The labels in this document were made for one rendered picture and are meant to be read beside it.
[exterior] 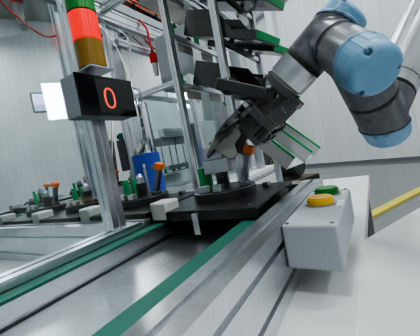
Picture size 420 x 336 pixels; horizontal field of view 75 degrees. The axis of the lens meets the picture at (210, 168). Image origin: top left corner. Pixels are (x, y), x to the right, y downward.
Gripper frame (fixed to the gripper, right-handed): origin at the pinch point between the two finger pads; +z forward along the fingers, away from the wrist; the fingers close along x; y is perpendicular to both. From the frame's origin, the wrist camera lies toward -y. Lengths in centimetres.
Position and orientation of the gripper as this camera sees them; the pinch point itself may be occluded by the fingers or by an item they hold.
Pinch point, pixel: (215, 149)
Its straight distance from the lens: 61.7
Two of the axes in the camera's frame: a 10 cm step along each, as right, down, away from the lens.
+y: 6.3, 7.3, -2.5
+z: -5.9, 6.7, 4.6
